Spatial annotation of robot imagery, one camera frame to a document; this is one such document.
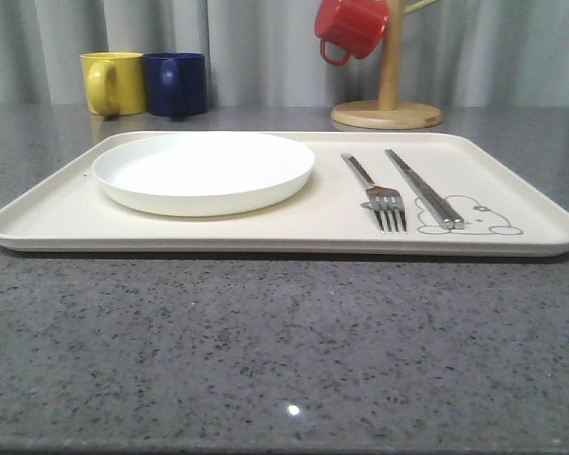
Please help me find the yellow mug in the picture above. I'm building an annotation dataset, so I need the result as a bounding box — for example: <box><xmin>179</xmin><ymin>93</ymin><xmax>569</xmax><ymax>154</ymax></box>
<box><xmin>81</xmin><ymin>52</ymin><xmax>147</xmax><ymax>117</ymax></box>

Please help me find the white round plate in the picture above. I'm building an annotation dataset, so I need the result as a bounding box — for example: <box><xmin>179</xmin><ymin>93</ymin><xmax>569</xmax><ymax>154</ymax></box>
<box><xmin>92</xmin><ymin>132</ymin><xmax>316</xmax><ymax>217</ymax></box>

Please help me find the red ribbed mug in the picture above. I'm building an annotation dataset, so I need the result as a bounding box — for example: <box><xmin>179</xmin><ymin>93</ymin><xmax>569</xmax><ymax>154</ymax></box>
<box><xmin>314</xmin><ymin>0</ymin><xmax>390</xmax><ymax>66</ymax></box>

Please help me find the silver metal fork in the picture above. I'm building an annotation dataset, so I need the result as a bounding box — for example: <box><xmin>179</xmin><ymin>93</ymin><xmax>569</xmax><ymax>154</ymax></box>
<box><xmin>341</xmin><ymin>154</ymin><xmax>407</xmax><ymax>234</ymax></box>

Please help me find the wooden mug tree stand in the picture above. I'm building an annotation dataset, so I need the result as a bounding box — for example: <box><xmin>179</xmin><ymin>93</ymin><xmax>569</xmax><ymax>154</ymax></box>
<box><xmin>331</xmin><ymin>1</ymin><xmax>443</xmax><ymax>130</ymax></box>

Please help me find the dark blue mug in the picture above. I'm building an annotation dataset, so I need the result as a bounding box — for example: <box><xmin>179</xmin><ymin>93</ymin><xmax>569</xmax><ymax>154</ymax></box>
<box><xmin>141</xmin><ymin>52</ymin><xmax>209</xmax><ymax>118</ymax></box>

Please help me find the cream rabbit serving tray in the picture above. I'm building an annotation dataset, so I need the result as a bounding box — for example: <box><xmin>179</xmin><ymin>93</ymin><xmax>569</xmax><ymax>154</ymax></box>
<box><xmin>0</xmin><ymin>131</ymin><xmax>569</xmax><ymax>257</ymax></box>

